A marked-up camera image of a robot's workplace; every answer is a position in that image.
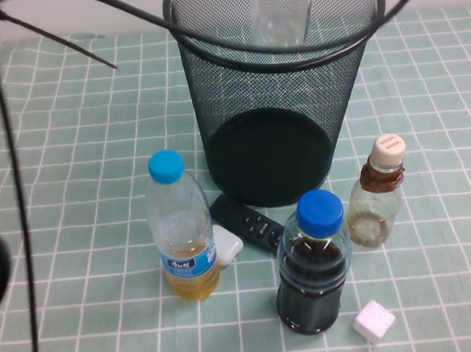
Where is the small beige-capped coffee bottle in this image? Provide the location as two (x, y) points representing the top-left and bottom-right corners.
(341, 132), (415, 251)

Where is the clear bottle with green label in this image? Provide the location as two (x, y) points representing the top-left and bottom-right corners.
(249, 0), (321, 50)

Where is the black mesh wastebasket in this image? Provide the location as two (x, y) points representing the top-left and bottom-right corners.
(161, 0), (402, 215)

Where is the black remote control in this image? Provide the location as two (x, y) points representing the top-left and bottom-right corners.
(207, 189), (287, 263)

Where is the white earbuds case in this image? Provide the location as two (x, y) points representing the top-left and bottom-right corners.
(211, 222), (246, 268)

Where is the light-blue-capped bottle with yellow liquid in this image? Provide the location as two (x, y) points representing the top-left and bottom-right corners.
(142, 146), (223, 305)

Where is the blue-capped bottle with dark liquid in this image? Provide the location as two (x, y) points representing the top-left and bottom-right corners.
(267, 187), (360, 338)

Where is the green checkered tablecloth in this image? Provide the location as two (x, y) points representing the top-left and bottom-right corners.
(0, 2), (471, 352)

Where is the white foam cube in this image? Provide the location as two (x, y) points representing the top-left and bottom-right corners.
(350, 298), (399, 346)

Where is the thick black cable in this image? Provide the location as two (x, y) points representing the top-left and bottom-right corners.
(72, 0), (437, 72)

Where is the thin black cable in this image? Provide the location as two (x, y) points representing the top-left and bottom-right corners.
(0, 17), (43, 352)

